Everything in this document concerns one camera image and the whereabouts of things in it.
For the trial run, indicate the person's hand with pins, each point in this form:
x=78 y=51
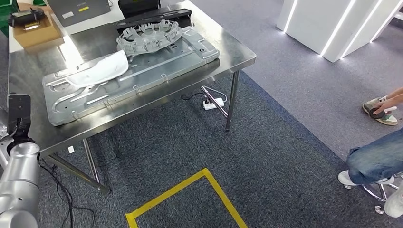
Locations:
x=385 y=105

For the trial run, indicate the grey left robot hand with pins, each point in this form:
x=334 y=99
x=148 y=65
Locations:
x=2 y=129

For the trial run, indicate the black and white handheld controller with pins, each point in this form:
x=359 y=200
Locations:
x=374 y=115

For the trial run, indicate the white plastic car body part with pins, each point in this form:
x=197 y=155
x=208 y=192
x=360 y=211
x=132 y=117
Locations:
x=100 y=67

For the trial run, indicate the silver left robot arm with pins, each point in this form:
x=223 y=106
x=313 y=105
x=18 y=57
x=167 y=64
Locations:
x=19 y=182

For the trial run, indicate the stainless steel workbench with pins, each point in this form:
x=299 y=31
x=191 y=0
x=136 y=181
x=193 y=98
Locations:
x=233 y=56

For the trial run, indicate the small white floor tag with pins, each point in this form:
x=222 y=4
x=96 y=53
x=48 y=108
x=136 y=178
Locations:
x=71 y=149

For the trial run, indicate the chrome swivel stool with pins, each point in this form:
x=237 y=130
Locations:
x=381 y=195

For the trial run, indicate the cardboard box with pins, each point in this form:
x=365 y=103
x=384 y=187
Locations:
x=37 y=37

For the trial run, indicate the white partition with light strips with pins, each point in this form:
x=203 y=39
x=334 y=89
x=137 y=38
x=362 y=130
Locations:
x=308 y=25

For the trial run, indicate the green crate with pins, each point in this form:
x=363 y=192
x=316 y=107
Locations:
x=6 y=15

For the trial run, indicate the black handheld device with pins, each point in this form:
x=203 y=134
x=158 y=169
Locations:
x=25 y=17

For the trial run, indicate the white desk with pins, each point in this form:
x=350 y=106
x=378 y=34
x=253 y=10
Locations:
x=88 y=24

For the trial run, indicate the grey laptop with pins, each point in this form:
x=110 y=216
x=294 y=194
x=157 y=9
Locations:
x=78 y=14

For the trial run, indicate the large stamped metal panel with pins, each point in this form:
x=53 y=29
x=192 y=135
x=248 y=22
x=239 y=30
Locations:
x=151 y=75

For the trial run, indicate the grey plastic wheel cover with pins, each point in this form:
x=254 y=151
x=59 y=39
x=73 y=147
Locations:
x=148 y=49

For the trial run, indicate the white power strip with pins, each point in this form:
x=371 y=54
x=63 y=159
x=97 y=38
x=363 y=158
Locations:
x=213 y=104

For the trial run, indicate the black bag with yellow label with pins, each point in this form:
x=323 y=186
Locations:
x=138 y=8

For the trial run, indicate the yellow floor tape rectangle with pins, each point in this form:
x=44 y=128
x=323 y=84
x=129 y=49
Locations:
x=176 y=192

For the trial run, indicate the long black bar case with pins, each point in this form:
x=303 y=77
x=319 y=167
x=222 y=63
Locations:
x=157 y=15

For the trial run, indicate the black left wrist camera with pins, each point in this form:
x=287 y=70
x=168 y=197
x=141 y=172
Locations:
x=19 y=107

